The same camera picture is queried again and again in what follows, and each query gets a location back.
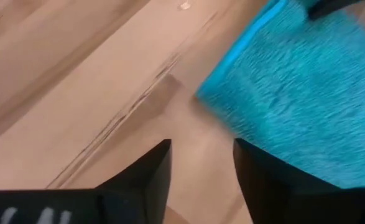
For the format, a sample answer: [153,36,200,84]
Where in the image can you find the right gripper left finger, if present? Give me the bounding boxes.
[0,139,173,224]

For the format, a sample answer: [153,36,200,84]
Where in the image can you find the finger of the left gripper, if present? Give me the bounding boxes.
[308,0,365,20]

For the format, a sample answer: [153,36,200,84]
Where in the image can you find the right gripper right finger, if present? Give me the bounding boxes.
[233,138,365,224]

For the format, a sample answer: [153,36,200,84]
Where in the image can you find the teal microfiber towel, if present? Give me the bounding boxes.
[196,0,365,189]

